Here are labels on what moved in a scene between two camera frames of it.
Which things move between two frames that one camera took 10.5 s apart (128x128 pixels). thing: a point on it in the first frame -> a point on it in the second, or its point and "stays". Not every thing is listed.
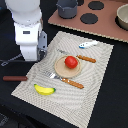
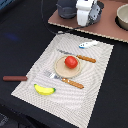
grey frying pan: (15, 63) -> (95, 13)
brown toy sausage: (15, 78) stays
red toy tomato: (71, 62) stays
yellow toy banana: (44, 90) stays
